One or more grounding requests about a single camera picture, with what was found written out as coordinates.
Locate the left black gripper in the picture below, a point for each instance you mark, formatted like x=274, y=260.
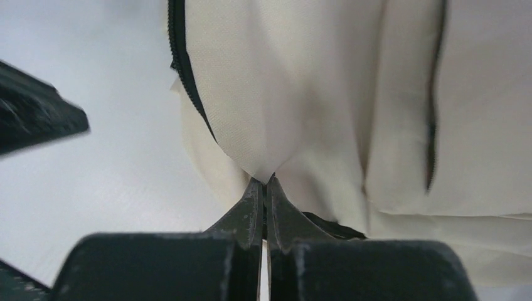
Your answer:
x=33, y=112

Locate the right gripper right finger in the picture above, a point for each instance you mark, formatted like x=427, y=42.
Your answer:
x=307, y=263

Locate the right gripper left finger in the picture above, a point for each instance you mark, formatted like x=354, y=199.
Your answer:
x=221, y=263

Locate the beige canvas student bag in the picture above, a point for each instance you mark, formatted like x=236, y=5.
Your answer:
x=397, y=119

